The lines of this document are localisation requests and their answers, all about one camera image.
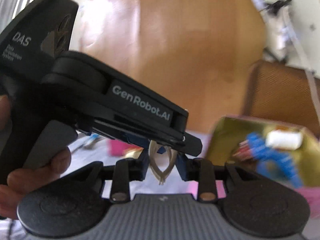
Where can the pink biscuit tin box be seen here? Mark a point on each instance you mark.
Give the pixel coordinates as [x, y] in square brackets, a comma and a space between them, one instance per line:
[225, 140]

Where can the person's left hand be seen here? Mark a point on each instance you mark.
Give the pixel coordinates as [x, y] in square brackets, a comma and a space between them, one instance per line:
[37, 180]

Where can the blue packet in tin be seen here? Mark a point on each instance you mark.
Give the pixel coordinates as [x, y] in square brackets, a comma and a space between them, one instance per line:
[272, 160]

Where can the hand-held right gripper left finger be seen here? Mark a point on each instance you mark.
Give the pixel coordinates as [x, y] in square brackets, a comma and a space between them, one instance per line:
[143, 166]

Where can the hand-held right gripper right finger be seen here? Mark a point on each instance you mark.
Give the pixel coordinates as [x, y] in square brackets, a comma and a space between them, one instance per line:
[181, 168]

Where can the striped bed sheet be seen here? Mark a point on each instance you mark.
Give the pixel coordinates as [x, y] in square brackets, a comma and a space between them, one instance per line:
[82, 155]

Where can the red printed small box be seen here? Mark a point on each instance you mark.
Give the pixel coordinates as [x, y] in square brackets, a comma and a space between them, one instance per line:
[241, 148]

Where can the white plastic bottle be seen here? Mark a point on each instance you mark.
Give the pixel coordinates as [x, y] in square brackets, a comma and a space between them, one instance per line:
[283, 140]

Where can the beige claw hair clip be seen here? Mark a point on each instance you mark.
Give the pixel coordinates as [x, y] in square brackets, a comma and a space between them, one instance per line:
[153, 152]

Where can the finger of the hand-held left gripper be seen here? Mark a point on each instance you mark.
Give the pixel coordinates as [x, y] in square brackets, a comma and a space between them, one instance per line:
[192, 146]

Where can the wood-pattern wall sheet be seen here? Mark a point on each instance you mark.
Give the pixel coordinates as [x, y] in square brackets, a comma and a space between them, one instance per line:
[175, 50]

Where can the brown woven board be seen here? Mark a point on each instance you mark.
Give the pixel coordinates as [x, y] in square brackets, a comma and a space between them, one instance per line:
[277, 92]

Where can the black tape cross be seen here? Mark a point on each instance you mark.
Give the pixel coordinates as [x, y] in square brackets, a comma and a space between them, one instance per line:
[281, 3]

